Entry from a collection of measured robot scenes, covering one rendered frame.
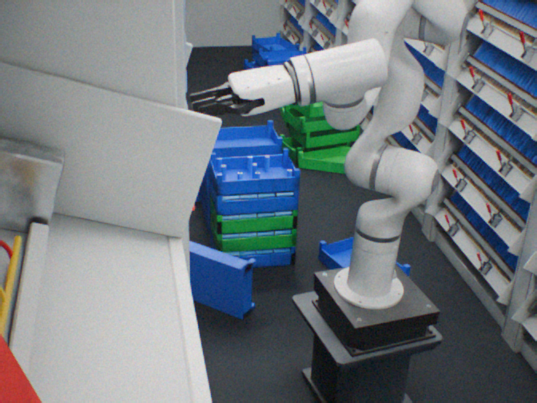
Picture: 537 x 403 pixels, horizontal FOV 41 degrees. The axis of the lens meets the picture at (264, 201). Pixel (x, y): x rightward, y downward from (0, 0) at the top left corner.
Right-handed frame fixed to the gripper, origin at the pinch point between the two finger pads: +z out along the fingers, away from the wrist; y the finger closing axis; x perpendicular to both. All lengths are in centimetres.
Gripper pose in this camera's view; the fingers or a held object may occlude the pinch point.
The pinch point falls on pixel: (204, 104)
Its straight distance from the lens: 124.9
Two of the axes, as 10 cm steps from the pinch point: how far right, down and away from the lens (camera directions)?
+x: 1.8, 8.5, 4.9
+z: -9.7, 2.4, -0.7
